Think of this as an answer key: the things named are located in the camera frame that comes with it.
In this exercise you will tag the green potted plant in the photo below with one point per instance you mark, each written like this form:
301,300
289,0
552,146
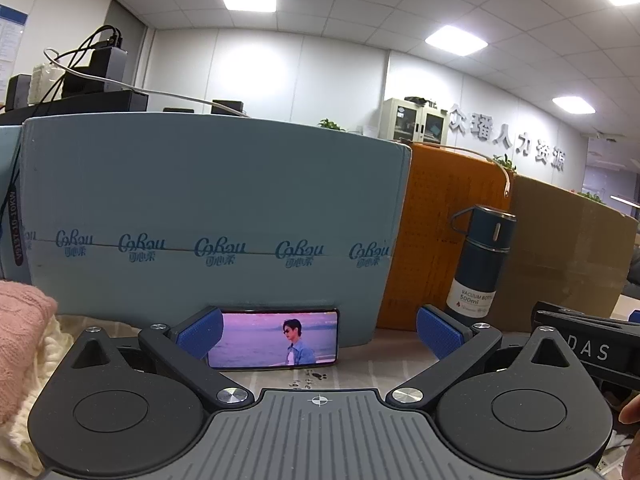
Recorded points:
590,197
330,125
504,162

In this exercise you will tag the large light blue cardboard box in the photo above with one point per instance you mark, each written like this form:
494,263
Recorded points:
200,185

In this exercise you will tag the pink knit sweater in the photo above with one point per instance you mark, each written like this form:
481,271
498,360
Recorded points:
25,320

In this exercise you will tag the person's right hand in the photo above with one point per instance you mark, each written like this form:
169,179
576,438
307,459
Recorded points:
632,455

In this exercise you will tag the wall poster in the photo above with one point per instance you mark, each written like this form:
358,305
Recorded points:
10,35

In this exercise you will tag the grey power adapter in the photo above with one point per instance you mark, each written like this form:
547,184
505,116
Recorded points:
112,65

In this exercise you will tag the printed grey bedsheet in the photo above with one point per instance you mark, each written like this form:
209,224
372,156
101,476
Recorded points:
360,360

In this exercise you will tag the cream knit sweater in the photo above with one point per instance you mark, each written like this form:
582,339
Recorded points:
20,435

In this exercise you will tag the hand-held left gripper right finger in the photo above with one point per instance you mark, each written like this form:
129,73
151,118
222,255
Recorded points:
440,332

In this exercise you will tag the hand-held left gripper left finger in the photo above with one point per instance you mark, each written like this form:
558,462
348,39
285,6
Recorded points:
200,332

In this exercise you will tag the dark blue thermos bottle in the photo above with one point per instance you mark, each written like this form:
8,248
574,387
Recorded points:
475,270

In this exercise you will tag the large brown cardboard box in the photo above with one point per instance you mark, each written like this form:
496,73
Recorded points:
565,240

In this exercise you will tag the smartphone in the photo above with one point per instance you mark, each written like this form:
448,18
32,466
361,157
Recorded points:
260,340

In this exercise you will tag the small black device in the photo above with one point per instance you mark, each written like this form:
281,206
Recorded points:
227,107

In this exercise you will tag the white filing cabinet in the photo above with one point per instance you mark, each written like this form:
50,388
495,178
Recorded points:
400,120

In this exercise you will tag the orange cardboard box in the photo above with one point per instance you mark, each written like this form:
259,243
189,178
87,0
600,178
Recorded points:
430,210

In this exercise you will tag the white tissue pack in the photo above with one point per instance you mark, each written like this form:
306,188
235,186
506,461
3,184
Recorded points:
45,82

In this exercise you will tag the white wall lettering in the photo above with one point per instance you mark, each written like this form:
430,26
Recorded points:
502,135

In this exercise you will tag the small black box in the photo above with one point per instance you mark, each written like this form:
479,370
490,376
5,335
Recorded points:
17,92

